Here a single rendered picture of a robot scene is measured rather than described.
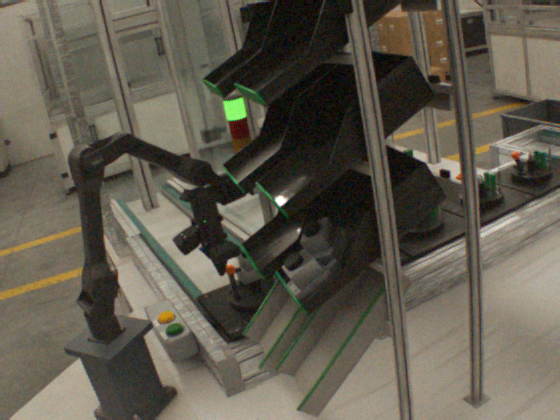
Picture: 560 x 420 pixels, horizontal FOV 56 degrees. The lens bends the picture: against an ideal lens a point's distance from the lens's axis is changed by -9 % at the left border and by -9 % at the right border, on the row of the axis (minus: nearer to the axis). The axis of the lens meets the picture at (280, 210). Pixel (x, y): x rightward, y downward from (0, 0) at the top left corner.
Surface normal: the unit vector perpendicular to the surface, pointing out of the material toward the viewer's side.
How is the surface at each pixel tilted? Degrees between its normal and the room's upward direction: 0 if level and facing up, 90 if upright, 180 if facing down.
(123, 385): 90
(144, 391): 90
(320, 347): 45
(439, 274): 90
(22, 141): 90
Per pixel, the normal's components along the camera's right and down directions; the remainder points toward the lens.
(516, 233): 0.44, 0.25
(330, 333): -0.80, -0.45
